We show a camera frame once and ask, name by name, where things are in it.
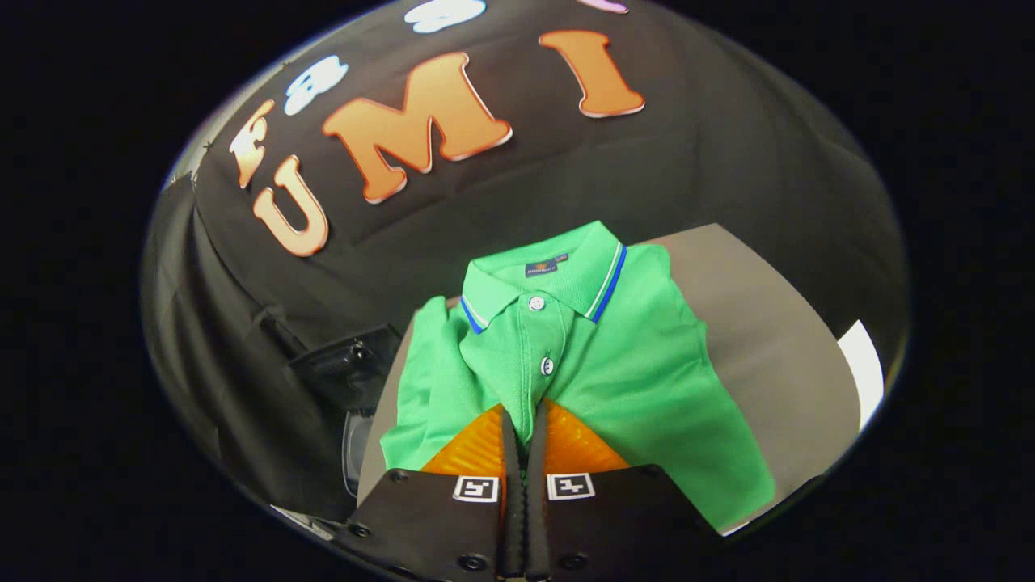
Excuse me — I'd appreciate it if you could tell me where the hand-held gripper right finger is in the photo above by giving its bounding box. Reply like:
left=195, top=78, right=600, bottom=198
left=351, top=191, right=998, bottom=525
left=526, top=398, right=725, bottom=582

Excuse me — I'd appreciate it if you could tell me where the grey cabinet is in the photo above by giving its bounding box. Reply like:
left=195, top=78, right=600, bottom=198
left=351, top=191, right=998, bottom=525
left=356, top=222, right=864, bottom=541

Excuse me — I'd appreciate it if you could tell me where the dark washing machine lid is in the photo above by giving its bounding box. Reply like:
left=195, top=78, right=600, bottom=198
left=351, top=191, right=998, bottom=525
left=287, top=326, right=403, bottom=423

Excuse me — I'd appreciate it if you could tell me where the black backdrop cloth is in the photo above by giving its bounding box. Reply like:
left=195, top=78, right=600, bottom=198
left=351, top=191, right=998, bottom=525
left=142, top=0, right=910, bottom=522

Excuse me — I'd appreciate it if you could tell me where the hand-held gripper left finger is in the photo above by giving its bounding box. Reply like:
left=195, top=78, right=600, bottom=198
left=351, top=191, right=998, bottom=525
left=336, top=398, right=528, bottom=582

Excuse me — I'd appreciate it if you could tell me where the green polo shirt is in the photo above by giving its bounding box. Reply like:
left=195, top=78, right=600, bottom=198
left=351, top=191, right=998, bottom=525
left=380, top=220, right=777, bottom=536

